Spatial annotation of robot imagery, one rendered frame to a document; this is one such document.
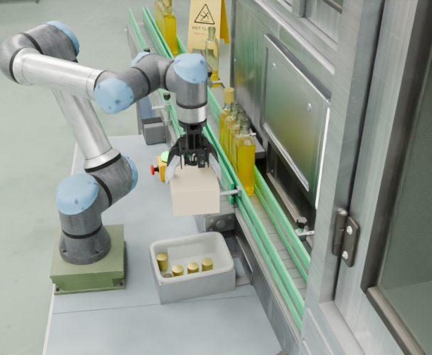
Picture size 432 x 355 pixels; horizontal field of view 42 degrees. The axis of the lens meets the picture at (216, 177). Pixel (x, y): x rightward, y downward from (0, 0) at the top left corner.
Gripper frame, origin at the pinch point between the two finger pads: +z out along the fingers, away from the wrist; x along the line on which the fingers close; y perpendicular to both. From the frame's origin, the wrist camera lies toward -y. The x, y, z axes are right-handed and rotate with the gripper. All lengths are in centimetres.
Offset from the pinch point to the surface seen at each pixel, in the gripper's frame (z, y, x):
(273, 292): 22.5, 21.3, 18.5
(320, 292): -35, 76, 10
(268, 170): 30, -45, 31
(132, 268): 35.3, -5.5, -18.9
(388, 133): -60, 80, 12
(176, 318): 35.2, 15.9, -6.8
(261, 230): 14.6, 5.6, 18.0
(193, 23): 87, -360, 31
